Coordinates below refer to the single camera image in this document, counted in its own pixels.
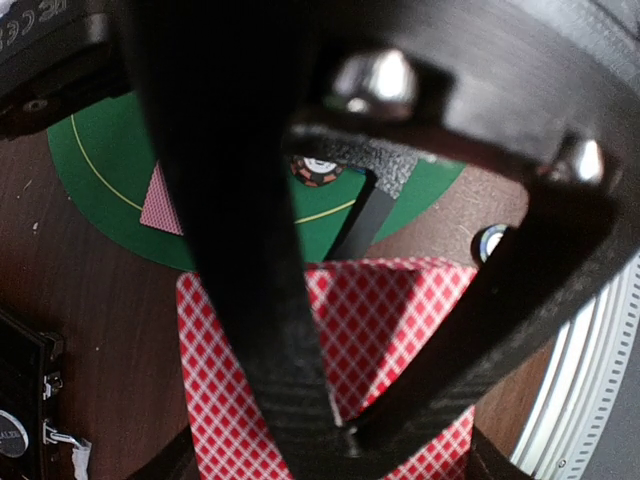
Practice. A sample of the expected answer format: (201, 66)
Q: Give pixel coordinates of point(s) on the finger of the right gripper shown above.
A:
(569, 244)
(219, 86)

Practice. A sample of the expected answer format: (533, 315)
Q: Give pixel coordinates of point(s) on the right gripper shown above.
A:
(506, 82)

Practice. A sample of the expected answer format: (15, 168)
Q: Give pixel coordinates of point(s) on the green poker chip stack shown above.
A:
(486, 240)

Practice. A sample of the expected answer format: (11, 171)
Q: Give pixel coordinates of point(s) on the orange chips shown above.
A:
(315, 173)

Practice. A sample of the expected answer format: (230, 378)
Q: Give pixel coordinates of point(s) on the red card being dealt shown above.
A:
(158, 211)

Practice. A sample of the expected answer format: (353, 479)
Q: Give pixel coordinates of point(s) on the red backed card deck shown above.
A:
(373, 316)

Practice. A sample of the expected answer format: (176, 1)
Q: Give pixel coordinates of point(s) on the round green poker mat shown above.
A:
(104, 159)

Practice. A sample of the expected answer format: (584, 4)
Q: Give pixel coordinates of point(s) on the black poker case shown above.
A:
(30, 381)

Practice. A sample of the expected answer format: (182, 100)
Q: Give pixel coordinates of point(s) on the clear dealer puck in case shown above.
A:
(14, 440)

